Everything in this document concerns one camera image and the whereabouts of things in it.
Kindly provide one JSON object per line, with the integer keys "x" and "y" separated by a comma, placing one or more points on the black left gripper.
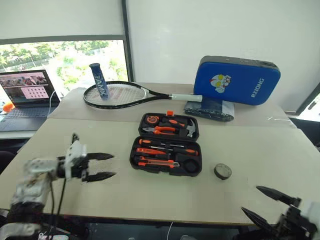
{"x": 84, "y": 170}

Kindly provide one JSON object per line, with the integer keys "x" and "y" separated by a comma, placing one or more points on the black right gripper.
{"x": 292, "y": 222}

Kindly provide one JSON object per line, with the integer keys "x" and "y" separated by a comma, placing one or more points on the orange black screwdriver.
{"x": 186, "y": 151}
{"x": 144, "y": 141}

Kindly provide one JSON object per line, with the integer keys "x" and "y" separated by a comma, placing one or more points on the orange black utility knife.
{"x": 155, "y": 162}

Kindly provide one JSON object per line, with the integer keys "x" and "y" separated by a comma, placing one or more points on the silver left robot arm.
{"x": 37, "y": 167}

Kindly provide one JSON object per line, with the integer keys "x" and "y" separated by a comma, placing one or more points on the black tool case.
{"x": 192, "y": 166}

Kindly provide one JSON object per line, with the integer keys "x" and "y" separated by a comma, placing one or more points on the black electrical tape roll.
{"x": 223, "y": 171}

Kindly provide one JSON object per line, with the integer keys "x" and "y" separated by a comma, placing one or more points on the orange black tape measure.
{"x": 151, "y": 120}

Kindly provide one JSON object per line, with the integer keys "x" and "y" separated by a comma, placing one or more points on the blue cylindrical tube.
{"x": 100, "y": 81}

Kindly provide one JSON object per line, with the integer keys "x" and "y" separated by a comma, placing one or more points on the black chair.
{"x": 307, "y": 130}

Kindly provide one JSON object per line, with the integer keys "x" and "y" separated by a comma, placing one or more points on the orange black claw hammer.
{"x": 175, "y": 122}

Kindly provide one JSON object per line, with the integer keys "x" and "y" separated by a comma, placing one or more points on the white desk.
{"x": 15, "y": 135}

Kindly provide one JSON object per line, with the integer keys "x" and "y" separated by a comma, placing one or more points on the black tennis racket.
{"x": 160, "y": 94}

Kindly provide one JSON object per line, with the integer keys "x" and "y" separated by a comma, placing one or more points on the black laptop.
{"x": 25, "y": 98}

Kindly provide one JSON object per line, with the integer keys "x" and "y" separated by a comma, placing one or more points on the small orange object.
{"x": 8, "y": 107}

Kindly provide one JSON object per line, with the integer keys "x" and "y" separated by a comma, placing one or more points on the dark blue packaged cloth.
{"x": 207, "y": 110}

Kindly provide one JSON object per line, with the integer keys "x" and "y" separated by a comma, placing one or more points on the blue RXIONG kick pad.
{"x": 235, "y": 82}

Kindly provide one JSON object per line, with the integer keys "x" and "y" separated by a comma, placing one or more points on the white roller blind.
{"x": 60, "y": 17}

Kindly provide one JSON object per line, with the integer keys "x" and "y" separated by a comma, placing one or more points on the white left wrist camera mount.
{"x": 75, "y": 152}

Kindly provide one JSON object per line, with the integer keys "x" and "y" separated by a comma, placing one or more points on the dark side window frame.
{"x": 307, "y": 97}

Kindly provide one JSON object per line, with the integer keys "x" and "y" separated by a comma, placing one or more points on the dark window frame pillar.
{"x": 128, "y": 37}

